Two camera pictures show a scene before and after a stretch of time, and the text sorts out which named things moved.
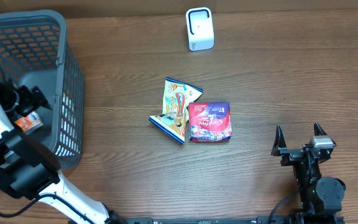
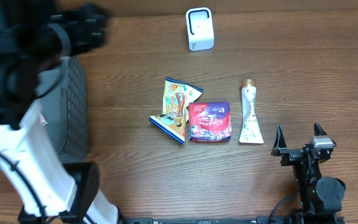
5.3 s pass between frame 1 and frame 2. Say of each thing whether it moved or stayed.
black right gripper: stayed
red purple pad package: stayed
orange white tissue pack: moved
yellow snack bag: stayed
